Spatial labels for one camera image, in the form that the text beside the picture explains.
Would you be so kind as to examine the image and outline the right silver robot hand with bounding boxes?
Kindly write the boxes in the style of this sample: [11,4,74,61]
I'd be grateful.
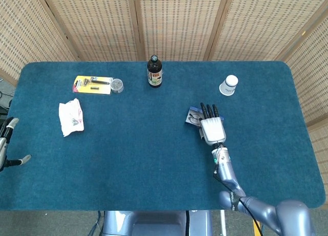
[199,102,228,146]

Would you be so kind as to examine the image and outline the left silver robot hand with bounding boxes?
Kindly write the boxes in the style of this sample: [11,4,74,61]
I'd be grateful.
[0,117,32,172]

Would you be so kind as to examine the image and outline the black eyeglasses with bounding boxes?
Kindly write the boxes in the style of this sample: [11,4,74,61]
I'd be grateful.
[188,112,203,125]

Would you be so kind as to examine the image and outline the blue-white box with glasses picture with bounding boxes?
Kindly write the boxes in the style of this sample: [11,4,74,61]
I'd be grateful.
[184,106,226,130]

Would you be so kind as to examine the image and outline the white paper cup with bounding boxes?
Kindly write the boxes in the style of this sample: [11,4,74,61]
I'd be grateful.
[219,74,239,96]

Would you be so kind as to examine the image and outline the white plastic snack packet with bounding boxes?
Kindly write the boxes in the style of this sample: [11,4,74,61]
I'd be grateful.
[58,98,85,137]

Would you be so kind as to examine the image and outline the blue felt table cover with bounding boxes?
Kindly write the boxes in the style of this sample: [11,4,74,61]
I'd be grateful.
[0,61,326,211]

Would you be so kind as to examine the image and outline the dark tea bottle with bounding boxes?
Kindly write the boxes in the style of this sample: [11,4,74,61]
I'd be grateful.
[147,55,163,88]

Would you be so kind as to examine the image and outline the yellow razor blister pack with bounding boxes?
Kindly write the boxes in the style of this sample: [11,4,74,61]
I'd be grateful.
[72,75,114,95]

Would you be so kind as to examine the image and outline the clear round pin container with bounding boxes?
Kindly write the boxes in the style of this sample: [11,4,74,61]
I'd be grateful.
[110,78,125,94]

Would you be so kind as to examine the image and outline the blue-grey robot torso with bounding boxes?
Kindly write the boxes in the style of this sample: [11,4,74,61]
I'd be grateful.
[101,210,213,236]

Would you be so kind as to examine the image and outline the woven bamboo folding screen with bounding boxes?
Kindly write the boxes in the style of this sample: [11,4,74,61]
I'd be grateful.
[0,0,328,192]

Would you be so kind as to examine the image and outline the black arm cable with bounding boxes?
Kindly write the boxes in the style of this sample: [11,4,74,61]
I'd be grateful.
[213,153,263,236]

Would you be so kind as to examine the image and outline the blue floor cable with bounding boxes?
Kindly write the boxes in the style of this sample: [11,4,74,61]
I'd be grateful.
[88,211,104,236]

